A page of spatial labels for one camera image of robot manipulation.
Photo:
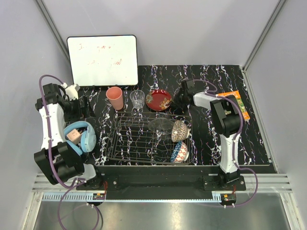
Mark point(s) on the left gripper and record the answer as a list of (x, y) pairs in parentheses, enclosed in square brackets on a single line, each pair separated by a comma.
[(81, 112)]

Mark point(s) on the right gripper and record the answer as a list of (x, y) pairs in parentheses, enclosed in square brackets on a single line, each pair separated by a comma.
[(176, 101)]

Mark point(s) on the red floral plate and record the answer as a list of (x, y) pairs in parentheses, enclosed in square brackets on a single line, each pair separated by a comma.
[(158, 100)]

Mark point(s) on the brown patterned bowl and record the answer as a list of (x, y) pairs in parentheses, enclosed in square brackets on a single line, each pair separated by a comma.
[(180, 131)]

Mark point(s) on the clear glass plate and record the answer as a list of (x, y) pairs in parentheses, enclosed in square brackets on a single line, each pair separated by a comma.
[(161, 125)]

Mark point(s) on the pink plastic cup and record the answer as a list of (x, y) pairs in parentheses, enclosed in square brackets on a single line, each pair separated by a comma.
[(115, 97)]

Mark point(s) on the blue and red patterned bowl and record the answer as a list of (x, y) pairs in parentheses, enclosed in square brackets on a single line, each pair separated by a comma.
[(180, 153)]

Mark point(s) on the black wire dish rack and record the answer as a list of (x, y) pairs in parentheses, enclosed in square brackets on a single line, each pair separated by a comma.
[(130, 140)]

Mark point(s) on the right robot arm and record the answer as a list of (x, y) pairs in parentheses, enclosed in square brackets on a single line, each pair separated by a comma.
[(227, 120)]

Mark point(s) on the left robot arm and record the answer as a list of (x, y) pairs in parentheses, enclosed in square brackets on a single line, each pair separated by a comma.
[(56, 159)]

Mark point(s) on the pink power adapter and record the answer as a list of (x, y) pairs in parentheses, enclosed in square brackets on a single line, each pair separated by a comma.
[(74, 136)]

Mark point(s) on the light blue headphones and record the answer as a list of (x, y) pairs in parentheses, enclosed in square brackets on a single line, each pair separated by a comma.
[(87, 137)]

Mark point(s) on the clear plastic tumbler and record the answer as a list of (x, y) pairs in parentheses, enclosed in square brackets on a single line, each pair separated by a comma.
[(137, 98)]

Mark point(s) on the white dry-erase board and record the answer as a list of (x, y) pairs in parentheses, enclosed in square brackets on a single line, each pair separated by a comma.
[(107, 60)]

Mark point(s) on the orange paperback book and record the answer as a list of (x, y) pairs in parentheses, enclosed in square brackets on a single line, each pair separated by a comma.
[(239, 101)]

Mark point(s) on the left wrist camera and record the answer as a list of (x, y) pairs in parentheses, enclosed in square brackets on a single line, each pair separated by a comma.
[(71, 91)]

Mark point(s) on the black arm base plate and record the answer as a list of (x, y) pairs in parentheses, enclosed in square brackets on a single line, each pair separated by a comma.
[(120, 177)]

